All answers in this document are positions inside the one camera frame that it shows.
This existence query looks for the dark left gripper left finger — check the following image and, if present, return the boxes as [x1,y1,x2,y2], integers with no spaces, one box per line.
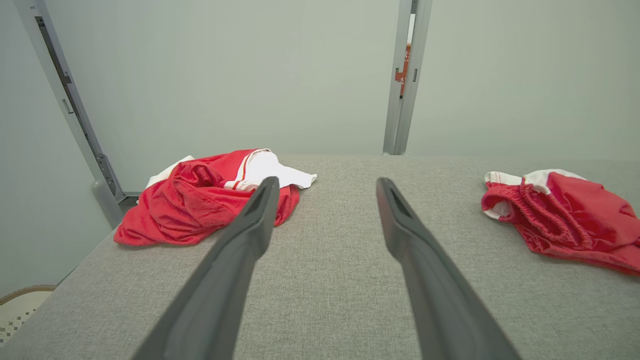
[131,176,281,360]

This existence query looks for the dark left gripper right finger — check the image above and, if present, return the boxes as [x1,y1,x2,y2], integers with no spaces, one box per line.
[376,177,523,360]

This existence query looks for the red jersey white sleeves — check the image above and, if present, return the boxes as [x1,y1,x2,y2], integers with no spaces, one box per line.
[113,148,318,247]

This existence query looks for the red shorts white trim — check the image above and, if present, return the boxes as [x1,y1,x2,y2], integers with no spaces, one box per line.
[481,168,640,277]

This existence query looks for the red sign white marks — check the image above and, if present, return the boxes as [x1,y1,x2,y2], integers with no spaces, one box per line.
[394,44,412,99]

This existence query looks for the grey double partition post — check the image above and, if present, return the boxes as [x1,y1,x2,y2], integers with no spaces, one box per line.
[382,0,434,156]

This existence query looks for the grey partition post dark slot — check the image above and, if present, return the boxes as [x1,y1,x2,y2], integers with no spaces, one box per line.
[12,0,127,230]

